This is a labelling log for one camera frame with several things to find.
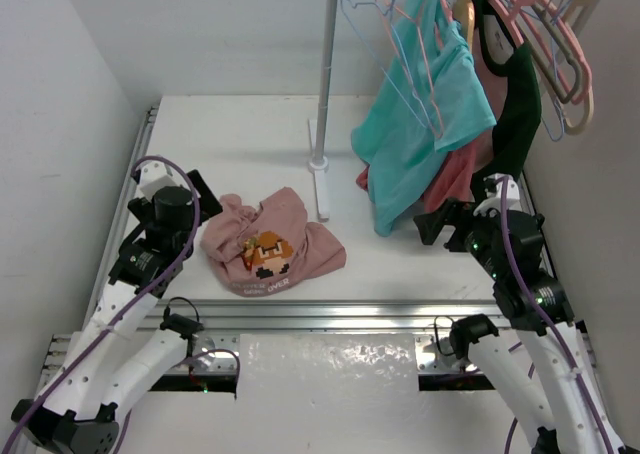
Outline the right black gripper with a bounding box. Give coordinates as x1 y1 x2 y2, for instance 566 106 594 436
414 198 506 281

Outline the pink printed t shirt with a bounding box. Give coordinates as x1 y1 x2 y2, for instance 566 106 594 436
200 187 347 298

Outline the blue wire hanger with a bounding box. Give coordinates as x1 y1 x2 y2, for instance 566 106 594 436
547 0 595 142
339 0 437 139

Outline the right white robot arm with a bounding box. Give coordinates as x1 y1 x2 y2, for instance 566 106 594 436
414 200 630 453

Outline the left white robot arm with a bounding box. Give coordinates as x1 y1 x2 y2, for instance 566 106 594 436
11 164 222 453

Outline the teal t shirt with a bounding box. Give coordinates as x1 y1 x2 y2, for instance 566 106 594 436
351 0 496 237

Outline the dark green pink shirt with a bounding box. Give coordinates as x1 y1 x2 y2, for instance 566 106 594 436
457 0 544 215

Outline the wooden hanger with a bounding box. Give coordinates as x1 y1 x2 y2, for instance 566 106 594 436
452 0 475 49

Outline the pink plastic hanger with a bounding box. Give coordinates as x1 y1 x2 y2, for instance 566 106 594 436
490 0 594 110

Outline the grey plastic hanger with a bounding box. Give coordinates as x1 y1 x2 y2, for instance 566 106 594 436
523 0 582 104

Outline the beige plastic hanger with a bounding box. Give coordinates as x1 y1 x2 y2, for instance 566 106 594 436
509 0 609 136

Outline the coral red garment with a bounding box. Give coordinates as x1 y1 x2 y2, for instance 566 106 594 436
355 143 489 214

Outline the white clothes rack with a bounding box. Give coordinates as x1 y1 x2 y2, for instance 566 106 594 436
305 0 601 223

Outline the white foam sheet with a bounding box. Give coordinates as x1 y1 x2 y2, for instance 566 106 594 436
239 334 418 398

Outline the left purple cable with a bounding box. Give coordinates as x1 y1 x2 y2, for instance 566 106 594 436
0 155 202 454

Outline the purple cable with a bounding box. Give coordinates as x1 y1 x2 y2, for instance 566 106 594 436
0 155 202 454
498 174 614 454

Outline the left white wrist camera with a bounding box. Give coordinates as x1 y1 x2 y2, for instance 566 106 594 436
134 161 177 201

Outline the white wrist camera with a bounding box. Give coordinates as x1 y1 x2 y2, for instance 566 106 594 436
134 161 177 201
479 173 520 214

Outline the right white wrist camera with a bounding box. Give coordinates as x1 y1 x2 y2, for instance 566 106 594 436
479 173 520 214

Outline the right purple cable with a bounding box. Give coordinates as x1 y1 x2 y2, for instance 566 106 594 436
498 174 614 454

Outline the aluminium rail frame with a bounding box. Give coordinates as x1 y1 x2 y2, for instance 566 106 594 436
29 101 596 390

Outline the pink wire hanger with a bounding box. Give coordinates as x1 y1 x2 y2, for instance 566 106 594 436
374 0 444 139

